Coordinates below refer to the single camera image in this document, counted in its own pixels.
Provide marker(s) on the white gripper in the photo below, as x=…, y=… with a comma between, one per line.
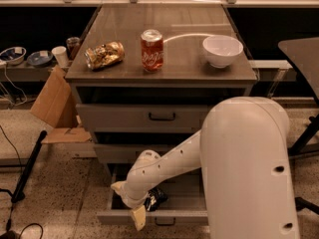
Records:
x=130, y=194

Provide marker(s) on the blue chip bag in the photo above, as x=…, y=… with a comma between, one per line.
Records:
x=155, y=198

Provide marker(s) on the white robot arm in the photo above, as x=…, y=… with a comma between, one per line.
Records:
x=241, y=151

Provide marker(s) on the grey middle drawer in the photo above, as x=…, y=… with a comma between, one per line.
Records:
x=125, y=153

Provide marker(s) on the grey top drawer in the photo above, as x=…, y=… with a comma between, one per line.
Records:
x=142, y=118

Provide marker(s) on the grey drawer cabinet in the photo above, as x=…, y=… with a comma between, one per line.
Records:
x=141, y=79

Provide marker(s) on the black left stand leg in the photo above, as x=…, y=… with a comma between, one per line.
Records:
x=18, y=194

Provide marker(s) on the brown cardboard box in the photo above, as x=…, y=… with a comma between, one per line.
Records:
x=56, y=107

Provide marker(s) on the red soda can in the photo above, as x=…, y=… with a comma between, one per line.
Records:
x=152, y=50

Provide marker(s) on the white paper cup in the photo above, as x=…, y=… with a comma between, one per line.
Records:
x=60, y=54

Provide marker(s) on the dark glass jar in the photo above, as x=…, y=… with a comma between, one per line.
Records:
x=73, y=45

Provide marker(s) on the blue bowl right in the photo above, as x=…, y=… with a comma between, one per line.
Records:
x=40, y=59

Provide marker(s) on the blue bowl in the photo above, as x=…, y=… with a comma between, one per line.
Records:
x=40, y=59
x=13, y=56

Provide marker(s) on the black chair base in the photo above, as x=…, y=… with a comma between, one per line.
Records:
x=304, y=204

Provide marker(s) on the white bowl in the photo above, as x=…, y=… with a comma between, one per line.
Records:
x=221, y=51

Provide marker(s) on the blue bowl left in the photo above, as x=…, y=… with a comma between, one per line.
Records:
x=13, y=56

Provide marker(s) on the dark side table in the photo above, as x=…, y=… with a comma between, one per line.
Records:
x=303, y=56

